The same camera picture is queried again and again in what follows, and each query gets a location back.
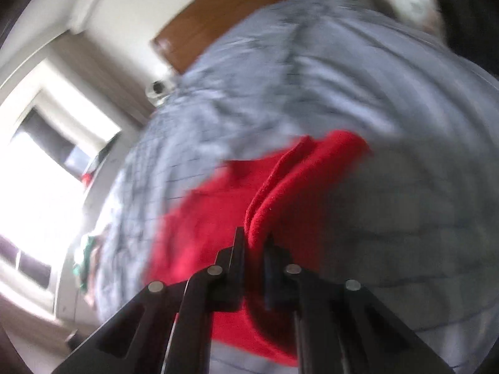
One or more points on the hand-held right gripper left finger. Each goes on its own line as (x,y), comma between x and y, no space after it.
(235,265)

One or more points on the white window bench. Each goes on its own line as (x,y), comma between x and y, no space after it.
(72,300)

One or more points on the wooden headboard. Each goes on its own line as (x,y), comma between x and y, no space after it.
(218,19)

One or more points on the red sweater with white print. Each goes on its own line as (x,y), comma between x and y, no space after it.
(218,210)

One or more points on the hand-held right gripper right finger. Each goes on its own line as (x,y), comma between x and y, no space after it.
(273,274)

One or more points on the white security camera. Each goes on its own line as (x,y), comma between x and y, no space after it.
(158,89)

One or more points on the window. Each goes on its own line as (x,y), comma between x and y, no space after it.
(39,163)

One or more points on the green garment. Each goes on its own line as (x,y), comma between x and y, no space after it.
(87,259)

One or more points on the beige curtain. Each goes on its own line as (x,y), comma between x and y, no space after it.
(97,72)

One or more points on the grey plaid blanket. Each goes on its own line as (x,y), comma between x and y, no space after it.
(351,85)

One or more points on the small red cloth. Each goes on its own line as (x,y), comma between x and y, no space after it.
(86,178)

